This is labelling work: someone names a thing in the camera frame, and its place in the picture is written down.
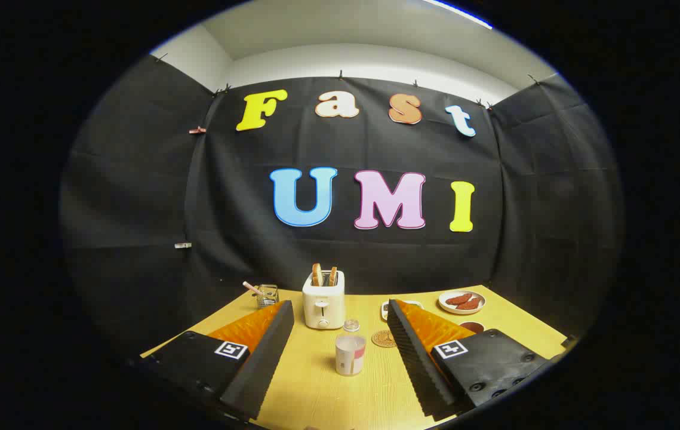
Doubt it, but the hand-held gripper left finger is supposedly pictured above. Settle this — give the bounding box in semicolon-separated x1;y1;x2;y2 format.
137;300;295;422

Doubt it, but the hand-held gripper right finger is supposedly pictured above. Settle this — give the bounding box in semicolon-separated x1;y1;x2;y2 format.
386;299;555;422

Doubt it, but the clear juice bottle white label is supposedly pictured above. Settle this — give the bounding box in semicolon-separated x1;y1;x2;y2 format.
336;320;367;377

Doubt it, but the small white divided dish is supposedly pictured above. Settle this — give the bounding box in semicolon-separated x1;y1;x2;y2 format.
381;300;424;321

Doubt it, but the white round plate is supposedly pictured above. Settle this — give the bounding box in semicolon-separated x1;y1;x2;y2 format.
438;290;487;315

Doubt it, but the wooden table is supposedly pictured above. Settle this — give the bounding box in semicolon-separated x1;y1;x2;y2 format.
140;285;567;430

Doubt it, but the white toaster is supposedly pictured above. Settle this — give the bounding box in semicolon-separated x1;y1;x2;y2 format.
302;270;346;330

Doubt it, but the black backdrop cloth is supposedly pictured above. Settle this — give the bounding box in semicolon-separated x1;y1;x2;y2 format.
59;54;624;359

